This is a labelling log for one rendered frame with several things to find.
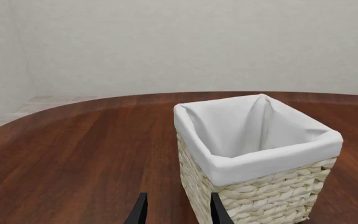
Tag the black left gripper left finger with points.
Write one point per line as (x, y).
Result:
(139, 211)

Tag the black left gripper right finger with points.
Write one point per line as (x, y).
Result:
(218, 211)

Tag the woven basket with white liner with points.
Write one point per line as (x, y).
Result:
(259, 163)

